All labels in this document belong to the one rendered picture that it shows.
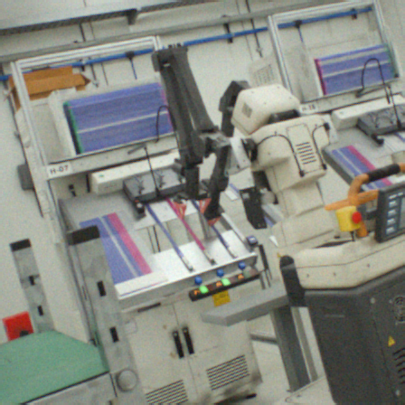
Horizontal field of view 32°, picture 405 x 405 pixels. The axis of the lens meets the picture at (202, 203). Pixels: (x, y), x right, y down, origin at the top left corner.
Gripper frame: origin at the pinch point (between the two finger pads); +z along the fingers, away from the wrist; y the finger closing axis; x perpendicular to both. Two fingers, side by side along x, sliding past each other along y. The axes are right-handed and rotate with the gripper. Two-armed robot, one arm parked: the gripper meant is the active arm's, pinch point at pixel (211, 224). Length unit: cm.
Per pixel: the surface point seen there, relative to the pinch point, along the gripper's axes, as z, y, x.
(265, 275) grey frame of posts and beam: 8.9, -11.6, 32.2
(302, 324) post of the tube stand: 36, -28, 47
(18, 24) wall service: -2, 26, -216
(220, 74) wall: 54, -118, -194
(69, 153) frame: -18, 49, -55
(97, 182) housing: -7, 41, -42
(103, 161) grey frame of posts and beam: -11, 34, -51
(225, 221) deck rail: 1.0, -8.0, -0.1
